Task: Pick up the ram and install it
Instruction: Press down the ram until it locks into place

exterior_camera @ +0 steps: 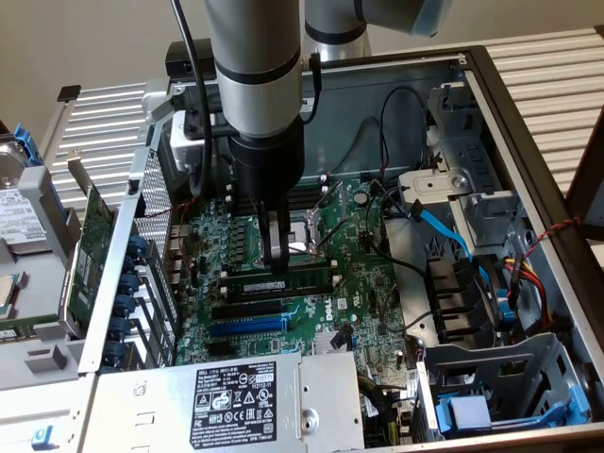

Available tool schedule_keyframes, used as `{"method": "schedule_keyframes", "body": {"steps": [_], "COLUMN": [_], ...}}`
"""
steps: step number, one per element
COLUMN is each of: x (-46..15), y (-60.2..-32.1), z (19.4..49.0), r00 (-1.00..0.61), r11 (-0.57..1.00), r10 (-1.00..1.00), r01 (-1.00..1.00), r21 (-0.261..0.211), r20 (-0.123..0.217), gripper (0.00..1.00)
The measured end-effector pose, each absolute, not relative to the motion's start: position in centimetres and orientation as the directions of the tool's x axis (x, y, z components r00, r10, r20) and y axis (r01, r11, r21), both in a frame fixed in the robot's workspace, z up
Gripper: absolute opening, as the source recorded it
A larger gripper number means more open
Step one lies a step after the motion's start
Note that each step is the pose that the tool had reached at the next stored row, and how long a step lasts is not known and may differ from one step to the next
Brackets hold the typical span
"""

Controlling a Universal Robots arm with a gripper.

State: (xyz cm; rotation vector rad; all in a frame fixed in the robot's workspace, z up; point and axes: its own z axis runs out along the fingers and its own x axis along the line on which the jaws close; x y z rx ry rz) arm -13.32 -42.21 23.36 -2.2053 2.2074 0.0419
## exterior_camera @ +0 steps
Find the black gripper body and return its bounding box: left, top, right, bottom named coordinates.
left=228, top=117, right=307, bottom=213

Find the green RAM stick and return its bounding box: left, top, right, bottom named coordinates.
left=0, top=313, right=60, bottom=344
left=220, top=264, right=332, bottom=298

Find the CPU socket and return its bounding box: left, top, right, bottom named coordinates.
left=252, top=207, right=330, bottom=271

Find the thin metal locking lever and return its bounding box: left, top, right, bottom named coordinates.
left=313, top=220, right=351, bottom=250

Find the long black expansion slot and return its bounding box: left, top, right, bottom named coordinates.
left=210, top=299, right=284, bottom=321

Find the raised socket cover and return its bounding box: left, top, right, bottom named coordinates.
left=313, top=181, right=350, bottom=218

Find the green Dell motherboard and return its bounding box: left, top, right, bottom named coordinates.
left=173, top=176, right=417, bottom=378

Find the blue expansion slot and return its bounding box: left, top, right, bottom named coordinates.
left=209, top=316, right=288, bottom=339

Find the open PC case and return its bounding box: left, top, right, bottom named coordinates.
left=77, top=44, right=604, bottom=453

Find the silver port block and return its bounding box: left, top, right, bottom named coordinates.
left=165, top=222, right=195, bottom=287

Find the small silver heatsink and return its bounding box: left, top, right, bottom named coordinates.
left=311, top=331, right=342, bottom=355

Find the blue card retention clip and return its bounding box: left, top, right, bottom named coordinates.
left=109, top=316, right=133, bottom=342
left=102, top=340, right=127, bottom=365
left=114, top=294, right=138, bottom=318
left=126, top=234, right=150, bottom=260
left=117, top=272, right=142, bottom=296

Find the black box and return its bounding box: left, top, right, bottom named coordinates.
left=164, top=40, right=218, bottom=80

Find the green graphics card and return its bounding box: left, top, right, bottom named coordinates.
left=58, top=148, right=118, bottom=339

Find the black fan shroud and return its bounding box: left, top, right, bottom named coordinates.
left=424, top=254, right=501, bottom=348

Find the silver power supply with label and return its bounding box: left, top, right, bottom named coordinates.
left=82, top=352, right=367, bottom=453

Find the silver drive cage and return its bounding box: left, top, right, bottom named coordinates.
left=397, top=82, right=529, bottom=249

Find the grey parts rack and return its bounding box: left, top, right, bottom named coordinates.
left=0, top=164, right=98, bottom=393

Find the blue plastic disk clip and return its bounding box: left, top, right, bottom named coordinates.
left=11, top=122, right=42, bottom=169

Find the hard disk white label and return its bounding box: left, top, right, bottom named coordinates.
left=0, top=140, right=51, bottom=256

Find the grey disk bay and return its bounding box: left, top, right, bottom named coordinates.
left=414, top=331, right=594, bottom=443

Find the CPU chip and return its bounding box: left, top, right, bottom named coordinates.
left=0, top=271, right=27, bottom=321

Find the light grey metal panel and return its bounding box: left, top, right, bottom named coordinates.
left=0, top=377, right=95, bottom=453

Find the blue square latch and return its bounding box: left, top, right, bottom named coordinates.
left=30, top=424, right=55, bottom=452

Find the dark brown panel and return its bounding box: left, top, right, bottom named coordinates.
left=564, top=106, right=604, bottom=242

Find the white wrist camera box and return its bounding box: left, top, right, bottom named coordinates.
left=170, top=109, right=211, bottom=173

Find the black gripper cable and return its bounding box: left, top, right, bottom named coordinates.
left=301, top=51, right=325, bottom=125

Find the black camera cable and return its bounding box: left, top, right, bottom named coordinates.
left=168, top=0, right=214, bottom=200

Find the red black twisted wire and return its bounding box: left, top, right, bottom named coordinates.
left=518, top=215, right=584, bottom=260
left=139, top=196, right=198, bottom=221

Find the thin black looped wire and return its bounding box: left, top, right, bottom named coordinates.
left=378, top=84, right=431, bottom=183

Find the blue SATA wire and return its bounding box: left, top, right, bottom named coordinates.
left=409, top=198, right=515, bottom=327

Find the blue disk bracket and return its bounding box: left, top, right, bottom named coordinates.
left=433, top=384, right=591, bottom=438

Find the red yellow power wire bundle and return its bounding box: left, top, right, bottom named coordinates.
left=500, top=254, right=556, bottom=331

